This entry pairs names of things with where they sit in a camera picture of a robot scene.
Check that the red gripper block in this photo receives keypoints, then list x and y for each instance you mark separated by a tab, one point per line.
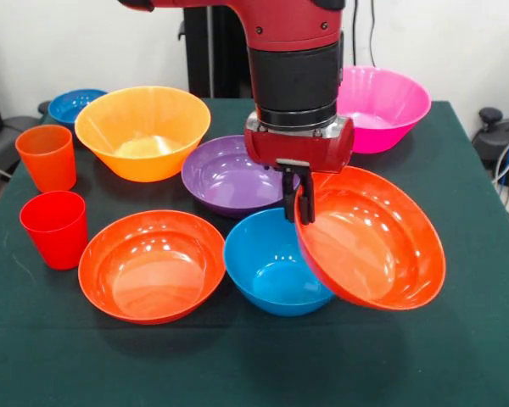
297	150

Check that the large pink bowl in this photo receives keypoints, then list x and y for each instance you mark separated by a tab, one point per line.
386	110

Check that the red cup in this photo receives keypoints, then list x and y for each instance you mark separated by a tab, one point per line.
55	237

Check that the small dark blue bowl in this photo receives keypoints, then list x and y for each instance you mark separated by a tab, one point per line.
68	106

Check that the light blue bowl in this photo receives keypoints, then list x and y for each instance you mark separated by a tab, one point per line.
263	271

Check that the orange cup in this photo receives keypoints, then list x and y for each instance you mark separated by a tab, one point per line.
46	165

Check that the large orange bowl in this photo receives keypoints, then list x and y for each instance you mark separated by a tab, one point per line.
144	127

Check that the dark green table cloth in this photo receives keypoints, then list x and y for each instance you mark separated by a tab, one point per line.
254	360

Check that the purple bowl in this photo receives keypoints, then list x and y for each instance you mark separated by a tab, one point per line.
220	178

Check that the orange-red shallow bowl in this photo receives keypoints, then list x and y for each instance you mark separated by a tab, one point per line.
152	275
373	254

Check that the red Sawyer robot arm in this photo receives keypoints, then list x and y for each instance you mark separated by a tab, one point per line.
292	25

